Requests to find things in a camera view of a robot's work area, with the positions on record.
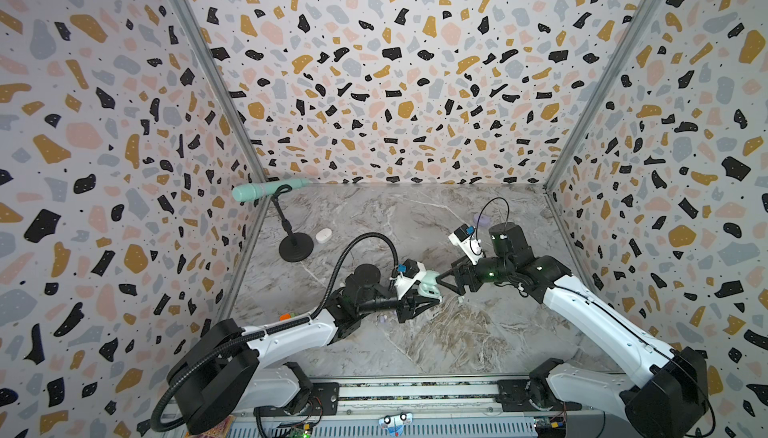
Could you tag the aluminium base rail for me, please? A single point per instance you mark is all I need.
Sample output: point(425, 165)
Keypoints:
point(442, 406)

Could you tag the white charging case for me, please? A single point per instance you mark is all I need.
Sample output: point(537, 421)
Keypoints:
point(324, 235)

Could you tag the right corner aluminium profile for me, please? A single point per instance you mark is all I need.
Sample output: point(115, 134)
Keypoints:
point(634, 32)

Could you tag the mint green charging case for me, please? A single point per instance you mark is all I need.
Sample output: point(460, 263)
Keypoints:
point(428, 280)

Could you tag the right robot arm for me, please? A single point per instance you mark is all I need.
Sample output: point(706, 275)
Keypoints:
point(661, 392)

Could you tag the mint green microphone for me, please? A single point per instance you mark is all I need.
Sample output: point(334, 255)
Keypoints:
point(255, 191)

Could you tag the black microphone stand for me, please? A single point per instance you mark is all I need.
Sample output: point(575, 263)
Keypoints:
point(296, 246)

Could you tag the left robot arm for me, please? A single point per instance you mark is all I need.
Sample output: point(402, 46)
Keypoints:
point(236, 367)

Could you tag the left corner aluminium profile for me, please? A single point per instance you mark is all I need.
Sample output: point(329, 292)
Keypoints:
point(202, 53)

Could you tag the purple charging case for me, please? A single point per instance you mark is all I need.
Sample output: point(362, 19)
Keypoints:
point(482, 221)

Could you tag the small toy car sticker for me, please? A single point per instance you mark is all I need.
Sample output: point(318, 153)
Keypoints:
point(394, 425)

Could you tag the corner aluminium profile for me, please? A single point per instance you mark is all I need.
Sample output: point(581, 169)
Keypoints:
point(634, 32)
point(202, 53)

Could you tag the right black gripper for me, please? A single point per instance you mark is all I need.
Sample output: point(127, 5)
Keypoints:
point(466, 276)

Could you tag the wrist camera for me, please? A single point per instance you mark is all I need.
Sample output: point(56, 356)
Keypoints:
point(406, 275)
point(464, 237)

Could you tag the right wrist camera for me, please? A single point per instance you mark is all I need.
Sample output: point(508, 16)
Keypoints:
point(464, 237)

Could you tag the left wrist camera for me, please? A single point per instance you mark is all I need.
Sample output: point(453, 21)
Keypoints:
point(406, 275)

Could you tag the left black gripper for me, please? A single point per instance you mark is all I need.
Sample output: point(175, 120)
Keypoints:
point(415, 303)

